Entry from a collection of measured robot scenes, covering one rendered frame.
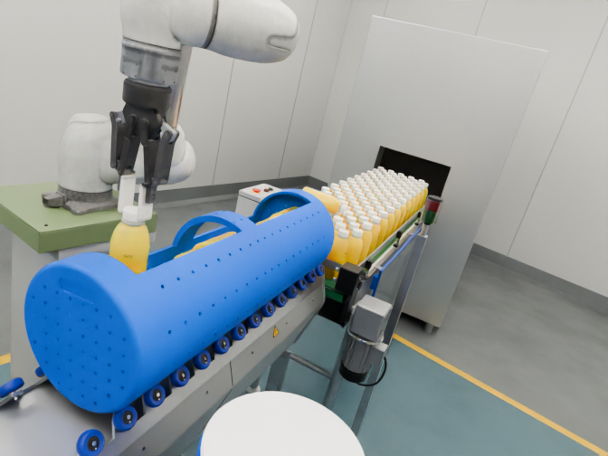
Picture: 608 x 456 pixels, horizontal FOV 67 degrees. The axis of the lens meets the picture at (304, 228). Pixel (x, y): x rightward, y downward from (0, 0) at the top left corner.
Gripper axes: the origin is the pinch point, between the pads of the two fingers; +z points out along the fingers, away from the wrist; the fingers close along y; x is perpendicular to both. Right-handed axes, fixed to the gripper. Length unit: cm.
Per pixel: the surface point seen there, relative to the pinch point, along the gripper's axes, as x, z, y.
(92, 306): -11.1, 15.9, 3.5
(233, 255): 20.8, 13.8, 9.8
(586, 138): 472, -19, 118
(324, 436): 4, 30, 44
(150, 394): -2.3, 36.3, 10.8
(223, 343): 21.4, 36.7, 11.3
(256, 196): 92, 24, -25
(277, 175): 457, 116, -196
